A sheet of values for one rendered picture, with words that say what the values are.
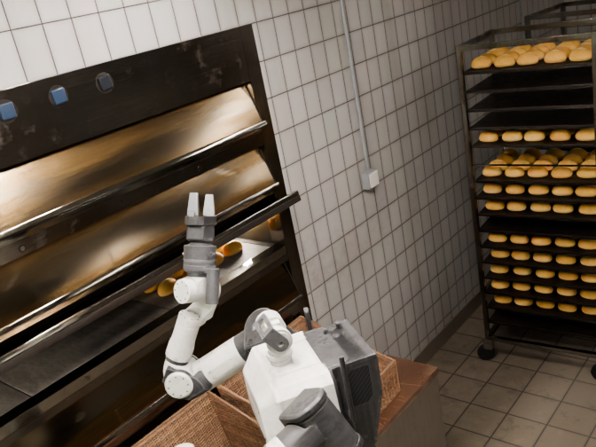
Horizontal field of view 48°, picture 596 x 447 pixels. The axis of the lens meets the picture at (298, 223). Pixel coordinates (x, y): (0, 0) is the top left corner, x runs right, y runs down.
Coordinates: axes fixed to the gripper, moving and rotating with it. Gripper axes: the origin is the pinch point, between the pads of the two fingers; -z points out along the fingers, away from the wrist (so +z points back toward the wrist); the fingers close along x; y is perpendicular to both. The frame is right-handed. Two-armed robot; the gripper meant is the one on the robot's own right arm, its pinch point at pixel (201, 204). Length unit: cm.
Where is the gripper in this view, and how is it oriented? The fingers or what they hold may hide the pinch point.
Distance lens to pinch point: 182.0
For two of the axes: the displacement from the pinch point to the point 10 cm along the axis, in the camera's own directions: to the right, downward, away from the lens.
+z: -0.3, 10.0, 0.1
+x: -2.5, 0.0, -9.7
